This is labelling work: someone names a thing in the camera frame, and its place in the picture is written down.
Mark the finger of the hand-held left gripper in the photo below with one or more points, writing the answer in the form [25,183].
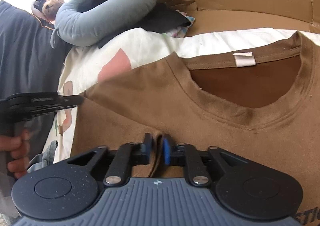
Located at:
[72,101]

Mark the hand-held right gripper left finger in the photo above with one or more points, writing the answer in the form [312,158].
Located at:
[148,146]

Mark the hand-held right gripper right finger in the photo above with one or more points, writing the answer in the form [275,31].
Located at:
[166,151]

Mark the brown t-shirt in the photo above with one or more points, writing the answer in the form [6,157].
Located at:
[150,96]

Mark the person's left hand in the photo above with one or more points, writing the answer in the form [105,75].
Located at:
[15,146]

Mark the dark grey pillow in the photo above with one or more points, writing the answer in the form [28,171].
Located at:
[25,53]

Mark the grey crumpled garment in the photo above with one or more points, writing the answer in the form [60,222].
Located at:
[42,161]

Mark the grey neck pillow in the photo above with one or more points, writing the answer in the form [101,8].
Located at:
[82,23]

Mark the cream printed blanket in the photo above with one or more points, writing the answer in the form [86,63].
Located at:
[137,43]

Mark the teddy bear toy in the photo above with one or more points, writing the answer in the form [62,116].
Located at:
[52,3]

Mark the floral printed cloth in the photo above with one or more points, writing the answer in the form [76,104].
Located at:
[178,31]

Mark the black flat cloth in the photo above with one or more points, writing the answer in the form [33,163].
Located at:
[162,19]

